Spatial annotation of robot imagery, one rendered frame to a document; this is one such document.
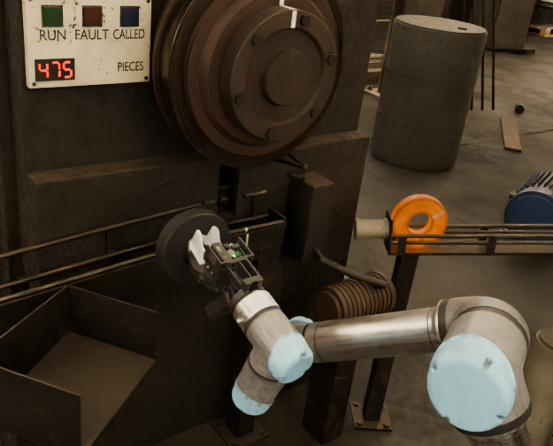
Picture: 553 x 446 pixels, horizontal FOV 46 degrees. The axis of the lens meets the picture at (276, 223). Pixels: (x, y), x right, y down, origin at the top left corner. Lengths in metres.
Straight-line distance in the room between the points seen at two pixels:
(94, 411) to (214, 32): 0.76
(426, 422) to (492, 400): 1.34
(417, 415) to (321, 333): 1.12
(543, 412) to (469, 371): 1.01
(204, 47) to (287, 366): 0.66
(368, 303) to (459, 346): 0.90
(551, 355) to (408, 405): 0.64
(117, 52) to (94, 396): 0.70
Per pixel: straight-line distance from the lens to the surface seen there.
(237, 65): 1.35
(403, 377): 2.42
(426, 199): 1.81
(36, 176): 1.48
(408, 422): 2.25
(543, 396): 1.90
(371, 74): 6.12
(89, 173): 1.49
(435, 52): 4.13
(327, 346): 1.20
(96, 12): 1.42
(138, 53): 1.48
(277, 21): 1.38
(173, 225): 1.25
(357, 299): 1.80
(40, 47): 1.40
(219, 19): 1.38
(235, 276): 1.15
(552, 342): 1.85
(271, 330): 1.09
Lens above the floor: 1.45
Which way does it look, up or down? 26 degrees down
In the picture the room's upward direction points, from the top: 7 degrees clockwise
